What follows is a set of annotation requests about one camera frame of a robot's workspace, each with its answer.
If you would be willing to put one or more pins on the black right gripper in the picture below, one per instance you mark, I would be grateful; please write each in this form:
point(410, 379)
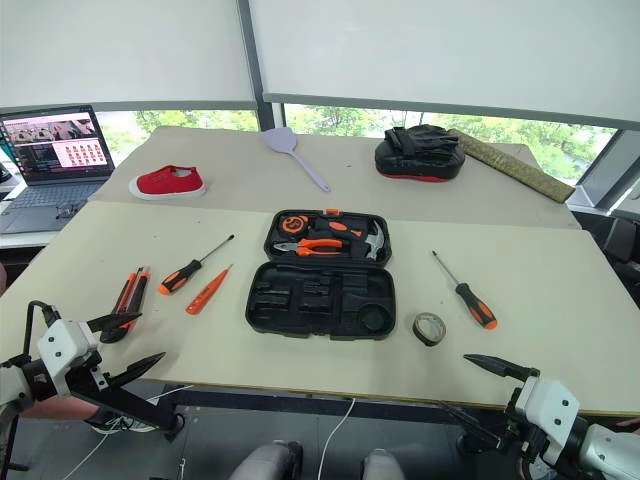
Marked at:
point(515, 430)

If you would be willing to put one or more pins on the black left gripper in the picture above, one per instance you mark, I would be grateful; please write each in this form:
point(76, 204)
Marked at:
point(87, 380)

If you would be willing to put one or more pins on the orange black utility knife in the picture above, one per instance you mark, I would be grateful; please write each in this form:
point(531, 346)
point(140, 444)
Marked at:
point(131, 295)

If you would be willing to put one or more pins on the black electrical tape roll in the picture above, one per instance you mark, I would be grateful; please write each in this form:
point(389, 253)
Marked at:
point(430, 331)

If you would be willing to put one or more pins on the orange voltage tester pen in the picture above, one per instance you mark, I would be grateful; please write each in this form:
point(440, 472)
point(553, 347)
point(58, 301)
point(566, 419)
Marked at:
point(205, 295)

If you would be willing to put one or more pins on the black tool case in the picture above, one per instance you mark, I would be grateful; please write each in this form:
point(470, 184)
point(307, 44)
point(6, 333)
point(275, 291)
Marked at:
point(320, 305)

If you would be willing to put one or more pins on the bystander white black sneaker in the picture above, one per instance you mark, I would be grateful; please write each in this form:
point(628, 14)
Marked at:
point(125, 424)

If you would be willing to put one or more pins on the bystander bare leg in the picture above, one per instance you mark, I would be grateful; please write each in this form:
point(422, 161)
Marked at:
point(55, 410)

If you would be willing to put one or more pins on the grey rounded robot knee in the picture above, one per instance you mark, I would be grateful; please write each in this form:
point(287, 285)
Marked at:
point(270, 462)
point(382, 465)

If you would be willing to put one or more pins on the black eyeglasses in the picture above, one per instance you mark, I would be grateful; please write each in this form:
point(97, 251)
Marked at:
point(65, 211)

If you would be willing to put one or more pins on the red slip-on shoe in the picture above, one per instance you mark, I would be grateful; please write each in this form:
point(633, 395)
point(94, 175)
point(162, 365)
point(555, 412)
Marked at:
point(167, 182)

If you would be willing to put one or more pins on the black office chair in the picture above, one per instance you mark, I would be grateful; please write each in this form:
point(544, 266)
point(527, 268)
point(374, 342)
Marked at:
point(622, 245)

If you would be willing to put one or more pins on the black orange tape measure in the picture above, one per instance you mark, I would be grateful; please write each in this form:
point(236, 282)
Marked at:
point(294, 224)

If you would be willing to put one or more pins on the grey open laptop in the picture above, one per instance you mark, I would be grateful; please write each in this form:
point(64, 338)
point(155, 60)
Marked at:
point(50, 150)

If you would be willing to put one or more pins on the olive brown rolled mat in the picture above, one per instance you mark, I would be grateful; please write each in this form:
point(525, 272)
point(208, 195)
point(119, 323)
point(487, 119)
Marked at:
point(515, 165)

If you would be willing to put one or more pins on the black red boxing pad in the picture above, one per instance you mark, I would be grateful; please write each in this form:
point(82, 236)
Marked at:
point(420, 157)

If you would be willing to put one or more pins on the lilac silicone spatula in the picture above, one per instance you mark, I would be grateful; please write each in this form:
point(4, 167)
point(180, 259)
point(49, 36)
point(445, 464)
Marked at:
point(280, 140)

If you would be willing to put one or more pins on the wide white roller blind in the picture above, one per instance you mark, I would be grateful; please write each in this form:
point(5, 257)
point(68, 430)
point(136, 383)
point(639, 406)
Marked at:
point(450, 50)

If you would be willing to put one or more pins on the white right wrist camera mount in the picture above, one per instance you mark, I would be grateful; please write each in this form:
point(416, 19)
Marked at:
point(550, 405)

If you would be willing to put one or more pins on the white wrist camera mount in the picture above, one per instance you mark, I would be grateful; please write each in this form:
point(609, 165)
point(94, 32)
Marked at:
point(550, 405)
point(59, 345)

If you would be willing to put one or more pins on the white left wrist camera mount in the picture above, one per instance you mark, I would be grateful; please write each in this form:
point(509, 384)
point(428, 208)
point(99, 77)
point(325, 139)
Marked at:
point(59, 345)

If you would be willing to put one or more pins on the grey window frame post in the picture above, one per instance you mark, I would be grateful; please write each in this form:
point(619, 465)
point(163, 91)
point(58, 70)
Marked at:
point(257, 75)

